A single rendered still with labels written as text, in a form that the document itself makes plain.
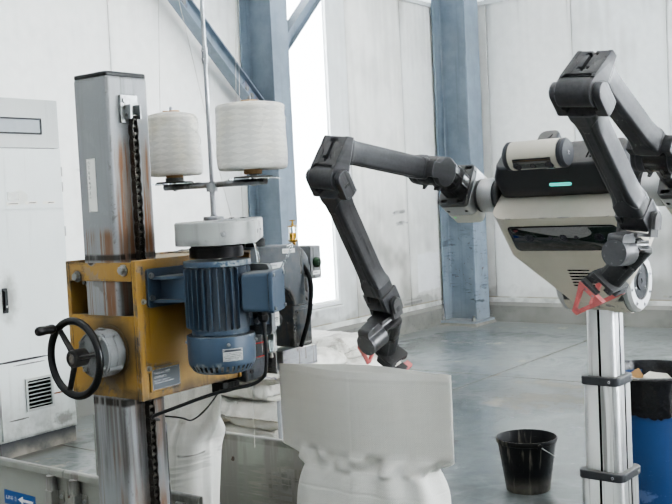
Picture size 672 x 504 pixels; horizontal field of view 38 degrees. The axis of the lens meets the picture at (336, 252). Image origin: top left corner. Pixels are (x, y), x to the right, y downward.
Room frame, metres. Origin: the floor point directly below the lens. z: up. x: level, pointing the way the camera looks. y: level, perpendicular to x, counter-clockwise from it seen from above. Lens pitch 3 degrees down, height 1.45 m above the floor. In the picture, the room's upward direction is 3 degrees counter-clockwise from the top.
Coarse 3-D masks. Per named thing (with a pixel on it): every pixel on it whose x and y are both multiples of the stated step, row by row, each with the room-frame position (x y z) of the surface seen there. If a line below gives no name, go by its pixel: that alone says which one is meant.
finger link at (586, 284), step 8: (584, 280) 2.11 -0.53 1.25; (592, 280) 2.12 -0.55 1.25; (584, 288) 2.11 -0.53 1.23; (592, 288) 2.10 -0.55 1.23; (576, 296) 2.13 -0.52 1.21; (592, 296) 2.10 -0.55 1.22; (600, 296) 2.10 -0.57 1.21; (576, 304) 2.14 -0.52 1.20; (592, 304) 2.10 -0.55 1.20; (576, 312) 2.14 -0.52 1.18
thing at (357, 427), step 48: (288, 384) 2.42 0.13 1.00; (336, 384) 2.28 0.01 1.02; (384, 384) 2.22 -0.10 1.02; (432, 384) 2.18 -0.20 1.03; (288, 432) 2.42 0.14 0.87; (336, 432) 2.29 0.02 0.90; (384, 432) 2.22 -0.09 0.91; (432, 432) 2.18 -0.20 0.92; (336, 480) 2.29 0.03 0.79; (384, 480) 2.20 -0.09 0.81; (432, 480) 2.22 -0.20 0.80
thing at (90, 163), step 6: (90, 162) 2.21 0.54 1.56; (90, 168) 2.21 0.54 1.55; (90, 174) 2.21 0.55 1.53; (90, 180) 2.21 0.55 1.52; (90, 186) 2.21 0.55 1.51; (90, 192) 2.22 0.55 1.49; (96, 192) 2.20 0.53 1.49; (90, 198) 2.22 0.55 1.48; (96, 198) 2.20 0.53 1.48; (90, 204) 2.22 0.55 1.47; (96, 204) 2.20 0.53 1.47; (90, 210) 2.22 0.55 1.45; (96, 210) 2.20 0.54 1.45
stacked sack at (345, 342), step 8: (312, 336) 6.00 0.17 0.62; (320, 336) 5.95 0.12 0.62; (328, 336) 5.92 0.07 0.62; (336, 336) 5.90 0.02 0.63; (344, 336) 5.90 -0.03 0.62; (352, 336) 5.92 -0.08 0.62; (320, 344) 5.82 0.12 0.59; (328, 344) 5.79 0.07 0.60; (336, 344) 5.75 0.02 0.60; (344, 344) 5.77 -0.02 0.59; (352, 344) 5.82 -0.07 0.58; (344, 352) 5.73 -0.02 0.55; (352, 352) 5.79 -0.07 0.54
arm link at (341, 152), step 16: (320, 144) 2.28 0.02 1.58; (336, 144) 2.25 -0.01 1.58; (352, 144) 2.25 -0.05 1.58; (368, 144) 2.33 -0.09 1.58; (320, 160) 2.25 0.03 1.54; (336, 160) 2.22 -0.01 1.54; (352, 160) 2.27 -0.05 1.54; (368, 160) 2.32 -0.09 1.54; (384, 160) 2.36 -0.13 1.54; (400, 160) 2.41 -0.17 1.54; (416, 160) 2.45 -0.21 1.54; (448, 160) 2.50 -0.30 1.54; (320, 176) 2.23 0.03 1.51; (416, 176) 2.46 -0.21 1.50; (432, 176) 2.46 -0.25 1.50; (448, 176) 2.50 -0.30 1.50
